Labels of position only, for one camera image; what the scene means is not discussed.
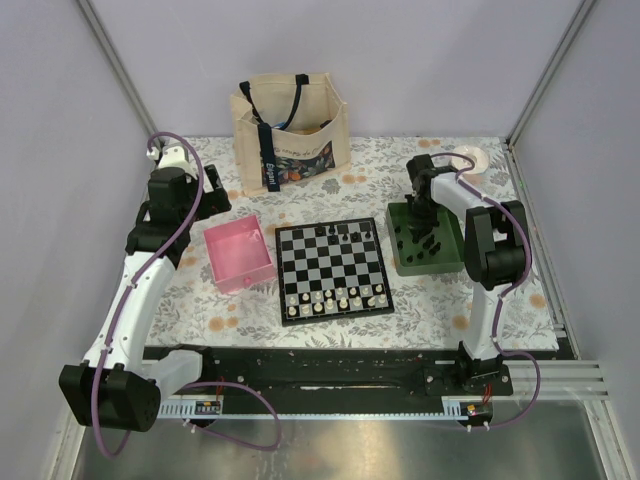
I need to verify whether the pink plastic box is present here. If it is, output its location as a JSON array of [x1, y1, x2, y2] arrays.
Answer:
[[204, 215, 276, 294]]

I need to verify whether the green plastic tray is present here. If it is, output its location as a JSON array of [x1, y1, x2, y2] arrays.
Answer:
[[386, 202, 464, 276]]

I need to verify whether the floral patterned tablecloth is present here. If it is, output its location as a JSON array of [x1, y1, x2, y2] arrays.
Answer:
[[146, 137, 557, 354]]

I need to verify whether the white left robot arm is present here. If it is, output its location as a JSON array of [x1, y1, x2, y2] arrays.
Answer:
[[59, 139, 231, 432]]

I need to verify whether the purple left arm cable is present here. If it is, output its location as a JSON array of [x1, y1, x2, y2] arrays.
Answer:
[[92, 130, 281, 457]]

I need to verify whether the beige canvas tote bag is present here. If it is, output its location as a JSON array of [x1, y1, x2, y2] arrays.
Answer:
[[230, 73, 351, 196]]

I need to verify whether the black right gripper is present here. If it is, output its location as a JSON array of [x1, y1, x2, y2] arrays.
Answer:
[[405, 194, 439, 240]]

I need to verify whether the black white chessboard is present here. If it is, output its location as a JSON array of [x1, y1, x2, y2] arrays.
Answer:
[[275, 217, 394, 327]]

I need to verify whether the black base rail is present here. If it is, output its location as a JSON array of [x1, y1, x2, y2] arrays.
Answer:
[[191, 346, 514, 416]]

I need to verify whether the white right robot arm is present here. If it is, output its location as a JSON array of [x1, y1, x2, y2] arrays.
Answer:
[[407, 154, 532, 396]]

